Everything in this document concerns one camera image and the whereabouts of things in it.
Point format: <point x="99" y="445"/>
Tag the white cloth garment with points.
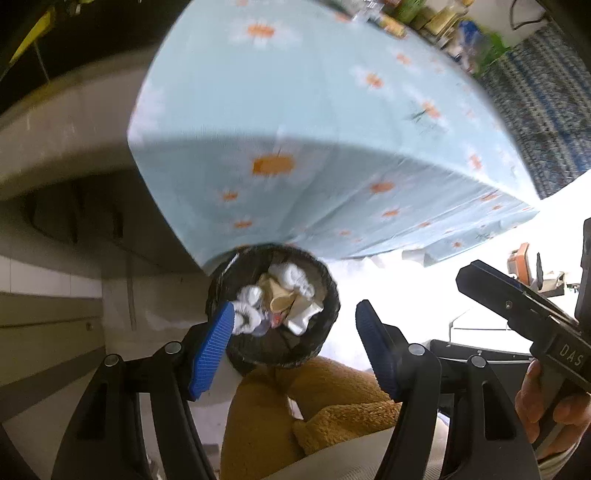
<point x="351" y="461"/>

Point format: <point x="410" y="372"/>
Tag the daisy print blue tablecloth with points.
<point x="300" y="92"/>

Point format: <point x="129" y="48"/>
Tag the orange white object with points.
<point x="521" y="263"/>

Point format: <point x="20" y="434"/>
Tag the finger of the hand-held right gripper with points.
<point x="498" y="295"/>

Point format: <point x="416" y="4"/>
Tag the person's right hand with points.
<point x="570" y="415"/>

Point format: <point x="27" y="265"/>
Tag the person's right forearm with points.
<point x="570" y="464"/>

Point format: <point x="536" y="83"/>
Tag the blue woven rug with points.
<point x="545" y="106"/>

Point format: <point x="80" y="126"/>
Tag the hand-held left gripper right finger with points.
<point x="376" y="355"/>

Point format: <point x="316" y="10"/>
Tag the brown paper cup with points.
<point x="277" y="295"/>

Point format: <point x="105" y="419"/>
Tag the white kitchen cabinet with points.
<point x="55" y="240"/>

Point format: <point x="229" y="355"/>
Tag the brown fleece pants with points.
<point x="263" y="415"/>

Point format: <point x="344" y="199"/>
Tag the red yellow snack wrapper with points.
<point x="277" y="321"/>

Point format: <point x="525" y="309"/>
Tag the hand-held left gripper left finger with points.
<point x="212" y="355"/>

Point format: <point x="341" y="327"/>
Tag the white tissue paper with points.
<point x="304" y="319"/>

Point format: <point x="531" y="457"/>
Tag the black trash bin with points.
<point x="300" y="344"/>

